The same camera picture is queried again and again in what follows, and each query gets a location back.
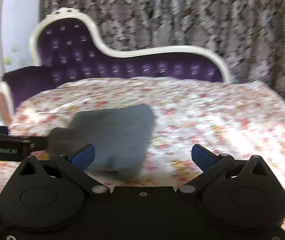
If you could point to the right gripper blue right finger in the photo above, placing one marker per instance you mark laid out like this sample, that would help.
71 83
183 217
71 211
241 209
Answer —
212 166

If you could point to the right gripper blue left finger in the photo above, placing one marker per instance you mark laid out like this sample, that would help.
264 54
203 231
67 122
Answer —
72 168

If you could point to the grey argyle knit sweater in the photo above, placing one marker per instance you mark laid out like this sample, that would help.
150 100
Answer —
120 137

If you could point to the purple tufted chaise sofa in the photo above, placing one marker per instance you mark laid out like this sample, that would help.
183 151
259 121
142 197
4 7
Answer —
67 46

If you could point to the grey damask curtain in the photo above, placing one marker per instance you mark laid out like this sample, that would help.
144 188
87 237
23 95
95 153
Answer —
248 34

